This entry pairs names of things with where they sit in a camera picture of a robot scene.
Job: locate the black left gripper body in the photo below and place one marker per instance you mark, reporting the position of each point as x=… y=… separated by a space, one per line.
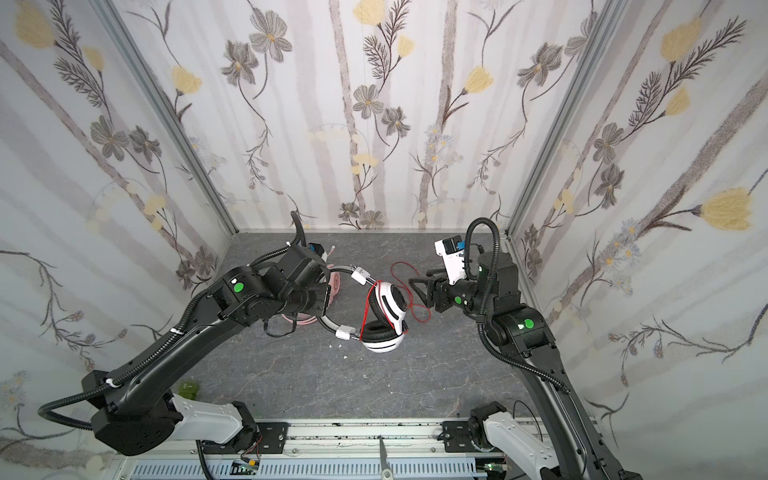
x=321 y=298

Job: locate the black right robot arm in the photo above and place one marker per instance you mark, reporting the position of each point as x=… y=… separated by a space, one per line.
x=574 y=448

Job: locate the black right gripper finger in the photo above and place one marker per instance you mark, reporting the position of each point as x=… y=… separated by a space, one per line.
x=425 y=296
x=430 y=276

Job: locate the white perforated cable duct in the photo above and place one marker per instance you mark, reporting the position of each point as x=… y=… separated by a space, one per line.
x=363 y=468

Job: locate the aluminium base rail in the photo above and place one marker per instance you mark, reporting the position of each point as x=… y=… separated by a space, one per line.
x=379 y=439

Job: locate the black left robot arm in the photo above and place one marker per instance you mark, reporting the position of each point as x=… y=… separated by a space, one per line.
x=132 y=409

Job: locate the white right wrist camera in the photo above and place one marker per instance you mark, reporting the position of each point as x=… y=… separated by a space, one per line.
x=451 y=257

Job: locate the pink headphones with cable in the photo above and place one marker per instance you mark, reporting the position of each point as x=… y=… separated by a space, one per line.
x=334 y=279

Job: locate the green small object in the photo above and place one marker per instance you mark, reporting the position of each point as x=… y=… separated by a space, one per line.
x=188 y=389

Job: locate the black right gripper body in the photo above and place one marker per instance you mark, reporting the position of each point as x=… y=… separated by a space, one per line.
x=441 y=294

